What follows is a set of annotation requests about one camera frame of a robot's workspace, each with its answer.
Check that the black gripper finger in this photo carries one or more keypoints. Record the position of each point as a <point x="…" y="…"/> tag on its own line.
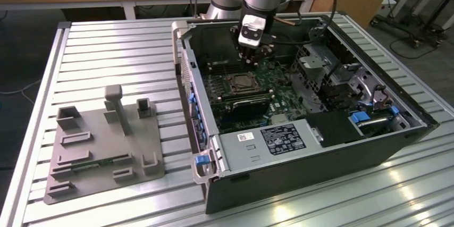
<point x="267" y="46"/>
<point x="235" y="38"/>

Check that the silver CPU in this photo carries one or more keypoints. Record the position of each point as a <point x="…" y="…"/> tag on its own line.
<point x="244" y="83"/>

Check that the black RAM slot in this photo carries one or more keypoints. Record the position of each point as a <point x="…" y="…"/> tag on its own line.
<point x="216" y="71"/>
<point x="216" y="65"/>
<point x="216" y="68"/>
<point x="216" y="74"/>

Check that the CPU socket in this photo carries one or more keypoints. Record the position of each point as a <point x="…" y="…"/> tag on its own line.
<point x="236" y="91"/>

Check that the silver metal drive cage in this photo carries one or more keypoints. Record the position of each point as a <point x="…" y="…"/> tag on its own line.
<point x="314" y="62"/>

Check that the green RAM stick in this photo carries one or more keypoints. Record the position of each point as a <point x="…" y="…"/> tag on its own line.
<point x="93" y="164"/>
<point x="248" y="96"/>

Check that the green motherboard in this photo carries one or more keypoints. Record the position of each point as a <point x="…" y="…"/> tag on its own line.
<point x="280" y="99"/>

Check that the black graphics card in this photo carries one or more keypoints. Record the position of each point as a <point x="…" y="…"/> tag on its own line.
<point x="248" y="110"/>

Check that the silver chipset heatsink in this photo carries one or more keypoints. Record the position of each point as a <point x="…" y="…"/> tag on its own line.
<point x="280" y="118"/>

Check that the black plastic shroud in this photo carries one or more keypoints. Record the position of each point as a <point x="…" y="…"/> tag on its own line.
<point x="332" y="128"/>

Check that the blue drive latch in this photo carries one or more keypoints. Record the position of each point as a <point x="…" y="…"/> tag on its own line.
<point x="358" y="118"/>

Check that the silver power supply unit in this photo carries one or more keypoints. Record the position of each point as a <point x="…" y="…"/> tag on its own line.
<point x="234" y="155"/>

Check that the small blue latch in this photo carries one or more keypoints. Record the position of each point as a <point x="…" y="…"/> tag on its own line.
<point x="394" y="110"/>

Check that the blue case latch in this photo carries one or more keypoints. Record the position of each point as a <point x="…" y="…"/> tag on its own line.
<point x="202" y="161"/>

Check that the black PC case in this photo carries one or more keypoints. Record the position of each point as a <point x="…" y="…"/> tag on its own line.
<point x="300" y="184"/>

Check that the grey parts rack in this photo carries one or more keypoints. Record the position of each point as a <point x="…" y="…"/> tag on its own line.
<point x="103" y="142"/>

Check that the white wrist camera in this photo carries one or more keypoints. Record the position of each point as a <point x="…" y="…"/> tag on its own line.
<point x="251" y="31"/>

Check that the white metal frame cart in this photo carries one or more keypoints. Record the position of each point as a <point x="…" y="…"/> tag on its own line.
<point x="399" y="1"/>

